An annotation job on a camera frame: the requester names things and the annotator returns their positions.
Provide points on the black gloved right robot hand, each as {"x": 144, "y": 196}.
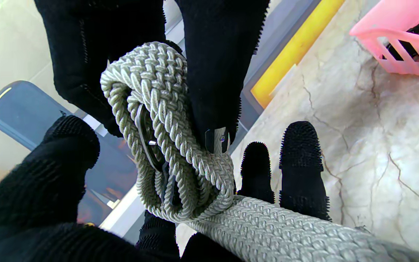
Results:
{"x": 216, "y": 54}

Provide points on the beige woven belt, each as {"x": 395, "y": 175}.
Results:
{"x": 166, "y": 127}

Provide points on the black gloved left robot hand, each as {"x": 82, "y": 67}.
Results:
{"x": 42, "y": 203}

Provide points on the pink plastic storage basket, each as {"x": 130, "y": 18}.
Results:
{"x": 395, "y": 29}

